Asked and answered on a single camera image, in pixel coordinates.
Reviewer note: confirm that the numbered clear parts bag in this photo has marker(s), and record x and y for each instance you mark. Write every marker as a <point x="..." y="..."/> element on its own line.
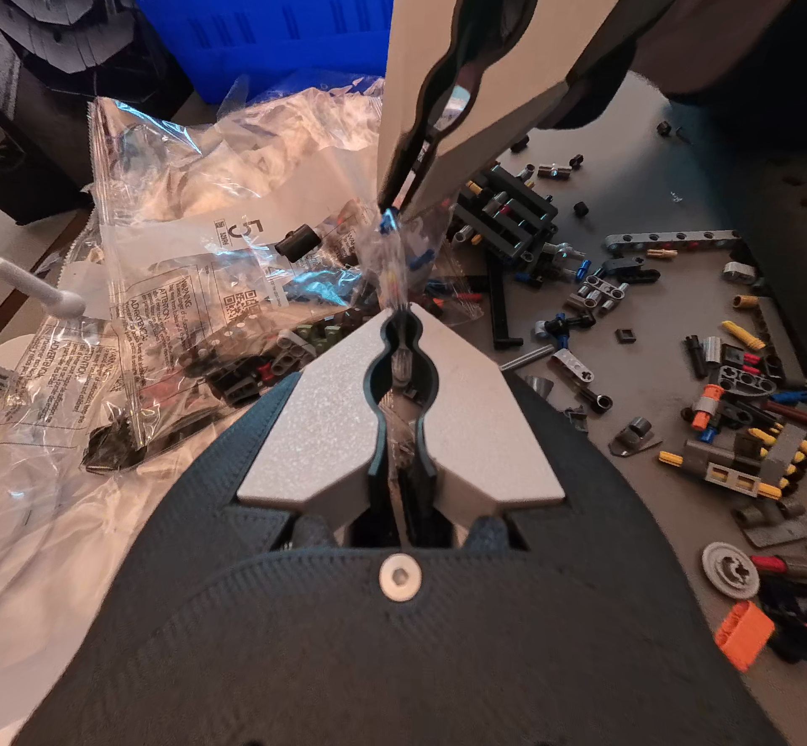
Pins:
<point x="189" y="241"/>

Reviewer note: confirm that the small blue toy pin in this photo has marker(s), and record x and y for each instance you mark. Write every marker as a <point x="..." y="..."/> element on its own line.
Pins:
<point x="388" y="221"/>

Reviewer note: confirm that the black toy frame assembly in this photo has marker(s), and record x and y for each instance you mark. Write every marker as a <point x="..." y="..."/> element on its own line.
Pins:
<point x="504" y="216"/>

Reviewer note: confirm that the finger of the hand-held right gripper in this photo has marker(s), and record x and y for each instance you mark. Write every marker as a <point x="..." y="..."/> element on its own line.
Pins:
<point x="422" y="21"/>
<point x="586" y="2"/>

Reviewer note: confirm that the blue plastic bin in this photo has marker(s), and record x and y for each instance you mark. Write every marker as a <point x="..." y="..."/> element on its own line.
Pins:
<point x="265" y="21"/>

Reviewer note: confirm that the person's right forearm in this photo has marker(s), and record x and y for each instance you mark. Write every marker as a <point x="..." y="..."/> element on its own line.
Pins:
<point x="769" y="65"/>

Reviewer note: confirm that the black toy connector piece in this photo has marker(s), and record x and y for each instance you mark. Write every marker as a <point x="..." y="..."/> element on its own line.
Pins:
<point x="296" y="241"/>

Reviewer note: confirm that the black perforated board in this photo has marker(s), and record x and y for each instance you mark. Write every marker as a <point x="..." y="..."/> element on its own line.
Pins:
<point x="782" y="254"/>

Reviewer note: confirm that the grey toy pulley wheel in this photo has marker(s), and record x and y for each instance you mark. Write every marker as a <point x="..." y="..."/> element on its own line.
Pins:
<point x="730" y="571"/>

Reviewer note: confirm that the person's right hand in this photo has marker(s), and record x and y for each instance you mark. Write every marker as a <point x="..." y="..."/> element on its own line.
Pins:
<point x="700" y="15"/>

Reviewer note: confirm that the pile of toy bricks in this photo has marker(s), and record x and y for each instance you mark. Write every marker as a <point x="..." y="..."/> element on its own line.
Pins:
<point x="737" y="418"/>

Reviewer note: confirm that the large clear crumpled bag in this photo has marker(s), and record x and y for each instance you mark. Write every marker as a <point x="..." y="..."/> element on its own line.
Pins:
<point x="57" y="538"/>

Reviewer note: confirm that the long grey toy beam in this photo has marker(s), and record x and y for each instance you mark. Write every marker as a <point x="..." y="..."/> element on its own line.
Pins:
<point x="674" y="241"/>

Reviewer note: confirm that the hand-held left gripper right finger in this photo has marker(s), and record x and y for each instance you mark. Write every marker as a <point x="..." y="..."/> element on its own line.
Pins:
<point x="498" y="437"/>

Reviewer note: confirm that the orange toy panel piece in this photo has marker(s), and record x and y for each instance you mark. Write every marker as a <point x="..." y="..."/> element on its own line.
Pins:
<point x="744" y="636"/>

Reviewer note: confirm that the white paper bag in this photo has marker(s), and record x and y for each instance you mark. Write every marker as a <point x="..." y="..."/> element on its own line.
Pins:
<point x="31" y="683"/>

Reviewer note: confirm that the small clear parts bag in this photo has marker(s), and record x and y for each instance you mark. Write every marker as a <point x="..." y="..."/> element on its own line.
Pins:
<point x="394" y="292"/>

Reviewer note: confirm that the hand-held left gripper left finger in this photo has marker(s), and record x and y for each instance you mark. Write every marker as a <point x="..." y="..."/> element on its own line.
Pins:
<point x="309" y="437"/>

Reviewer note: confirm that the dark toy set box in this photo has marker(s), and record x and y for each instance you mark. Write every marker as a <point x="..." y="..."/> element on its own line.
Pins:
<point x="63" y="2"/>

